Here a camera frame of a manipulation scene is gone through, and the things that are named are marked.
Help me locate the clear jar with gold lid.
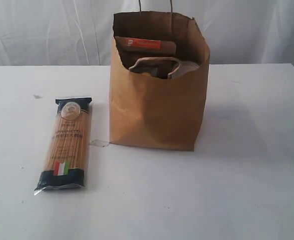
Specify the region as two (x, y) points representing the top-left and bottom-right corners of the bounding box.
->
(171, 61), (199, 79)

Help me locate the brown kraft stand-up pouch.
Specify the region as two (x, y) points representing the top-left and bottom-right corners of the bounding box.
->
(115, 36), (176, 60)

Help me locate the spaghetti pasta package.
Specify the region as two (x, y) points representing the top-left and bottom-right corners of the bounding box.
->
(34, 97), (92, 195)

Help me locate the brown paper bag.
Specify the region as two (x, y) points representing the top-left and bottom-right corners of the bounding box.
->
(109, 10), (210, 151)

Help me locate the clear tape piece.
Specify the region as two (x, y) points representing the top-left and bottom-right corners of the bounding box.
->
(90, 139), (110, 148)

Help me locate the white backdrop curtain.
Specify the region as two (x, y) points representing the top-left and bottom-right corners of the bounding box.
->
(0, 0), (294, 66)

